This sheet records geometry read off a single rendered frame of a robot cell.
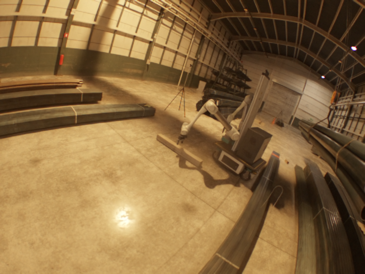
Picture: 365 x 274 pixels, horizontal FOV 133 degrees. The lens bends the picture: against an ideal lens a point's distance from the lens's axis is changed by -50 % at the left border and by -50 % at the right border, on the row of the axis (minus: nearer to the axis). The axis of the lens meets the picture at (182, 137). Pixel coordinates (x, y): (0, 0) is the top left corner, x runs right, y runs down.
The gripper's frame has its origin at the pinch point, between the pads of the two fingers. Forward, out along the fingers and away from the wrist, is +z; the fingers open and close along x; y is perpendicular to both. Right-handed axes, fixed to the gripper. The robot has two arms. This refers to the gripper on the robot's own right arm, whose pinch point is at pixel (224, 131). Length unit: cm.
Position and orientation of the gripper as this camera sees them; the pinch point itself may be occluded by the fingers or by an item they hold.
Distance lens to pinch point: 327.1
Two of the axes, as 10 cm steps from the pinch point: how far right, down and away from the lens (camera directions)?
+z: -2.9, 8.8, 3.8
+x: 7.0, -0.8, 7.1
